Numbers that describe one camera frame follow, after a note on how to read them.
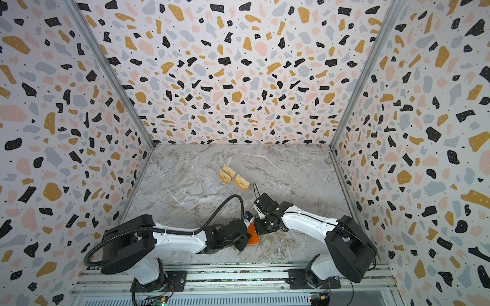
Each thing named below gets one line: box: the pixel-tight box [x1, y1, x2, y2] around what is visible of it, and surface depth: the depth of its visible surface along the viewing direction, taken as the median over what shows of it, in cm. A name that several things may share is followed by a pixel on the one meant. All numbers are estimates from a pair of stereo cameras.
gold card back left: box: [222, 163, 237, 178], surface depth 99 cm
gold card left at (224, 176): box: [218, 168, 233, 186], surface depth 99 cm
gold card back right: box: [233, 173, 251, 193], surface depth 95 cm
